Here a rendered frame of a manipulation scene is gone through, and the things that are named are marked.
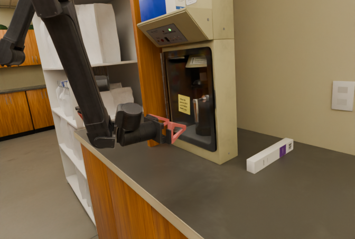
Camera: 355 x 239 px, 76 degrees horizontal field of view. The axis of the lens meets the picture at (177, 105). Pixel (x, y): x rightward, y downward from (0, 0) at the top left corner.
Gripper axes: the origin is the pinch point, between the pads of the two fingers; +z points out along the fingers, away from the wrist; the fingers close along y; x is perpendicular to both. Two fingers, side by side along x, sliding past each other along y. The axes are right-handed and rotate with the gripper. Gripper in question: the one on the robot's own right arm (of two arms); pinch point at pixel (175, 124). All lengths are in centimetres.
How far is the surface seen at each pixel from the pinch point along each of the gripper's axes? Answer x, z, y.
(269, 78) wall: -12, 59, 2
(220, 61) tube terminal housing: -20.6, 18.5, -2.8
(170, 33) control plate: -31.0, 7.8, 13.0
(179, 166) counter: 20.0, 6.3, 6.2
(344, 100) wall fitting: -5, 60, -29
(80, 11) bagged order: -57, 7, 131
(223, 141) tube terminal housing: 9.9, 20.2, -4.1
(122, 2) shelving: -72, 51, 152
